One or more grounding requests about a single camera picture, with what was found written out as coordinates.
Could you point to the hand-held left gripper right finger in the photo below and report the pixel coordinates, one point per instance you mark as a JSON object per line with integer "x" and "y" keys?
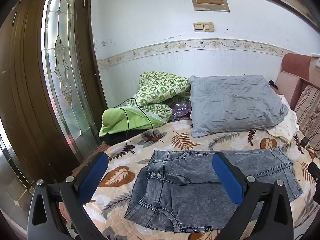
{"x": 228, "y": 177}

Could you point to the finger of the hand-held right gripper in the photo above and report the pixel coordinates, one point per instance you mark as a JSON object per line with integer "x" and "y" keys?
{"x": 315, "y": 171}

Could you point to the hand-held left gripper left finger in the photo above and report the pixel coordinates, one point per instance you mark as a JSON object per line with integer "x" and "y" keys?
{"x": 93, "y": 177}

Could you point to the blue denim pants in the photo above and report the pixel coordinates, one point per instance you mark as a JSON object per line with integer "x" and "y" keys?
{"x": 180, "y": 200}

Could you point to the black charger adapter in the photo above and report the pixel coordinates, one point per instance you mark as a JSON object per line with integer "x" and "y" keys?
{"x": 304, "y": 142}

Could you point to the leaf print blanket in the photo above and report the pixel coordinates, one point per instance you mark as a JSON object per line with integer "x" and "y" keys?
{"x": 140, "y": 155}

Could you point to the white floral pillow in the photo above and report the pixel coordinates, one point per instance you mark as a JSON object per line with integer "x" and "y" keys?
{"x": 285, "y": 127}

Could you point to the striped cushion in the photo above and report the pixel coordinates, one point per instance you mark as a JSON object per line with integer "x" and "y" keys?
{"x": 310, "y": 110}

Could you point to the grey quilted pillow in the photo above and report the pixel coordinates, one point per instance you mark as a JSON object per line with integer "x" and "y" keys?
{"x": 232, "y": 105}

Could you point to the purple cloth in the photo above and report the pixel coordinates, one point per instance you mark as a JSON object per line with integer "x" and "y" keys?
{"x": 181, "y": 110}

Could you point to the leaded glass door panel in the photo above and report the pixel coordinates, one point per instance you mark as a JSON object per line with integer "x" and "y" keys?
{"x": 10, "y": 180}
{"x": 62, "y": 55}

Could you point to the black clip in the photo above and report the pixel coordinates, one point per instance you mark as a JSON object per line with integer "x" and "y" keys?
{"x": 272, "y": 83}

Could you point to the green patterned quilt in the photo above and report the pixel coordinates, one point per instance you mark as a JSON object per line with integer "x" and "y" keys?
{"x": 155, "y": 92}

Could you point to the pink headboard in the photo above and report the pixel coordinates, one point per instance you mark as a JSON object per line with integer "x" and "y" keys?
{"x": 295, "y": 67}

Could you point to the brown wooden door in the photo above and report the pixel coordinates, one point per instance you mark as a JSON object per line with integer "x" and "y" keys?
{"x": 25, "y": 80}

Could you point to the beige light switch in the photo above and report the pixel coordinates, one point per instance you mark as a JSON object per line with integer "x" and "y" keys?
{"x": 198, "y": 27}
{"x": 208, "y": 26}

